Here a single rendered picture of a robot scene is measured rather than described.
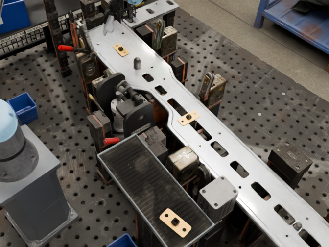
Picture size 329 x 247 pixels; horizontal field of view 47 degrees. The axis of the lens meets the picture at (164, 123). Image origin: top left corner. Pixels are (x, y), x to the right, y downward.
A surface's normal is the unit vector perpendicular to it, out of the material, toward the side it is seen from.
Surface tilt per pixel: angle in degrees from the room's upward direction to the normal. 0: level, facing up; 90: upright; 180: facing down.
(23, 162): 72
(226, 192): 0
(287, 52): 0
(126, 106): 0
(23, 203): 90
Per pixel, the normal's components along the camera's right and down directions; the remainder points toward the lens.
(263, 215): 0.03, -0.62
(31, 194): 0.69, 0.58
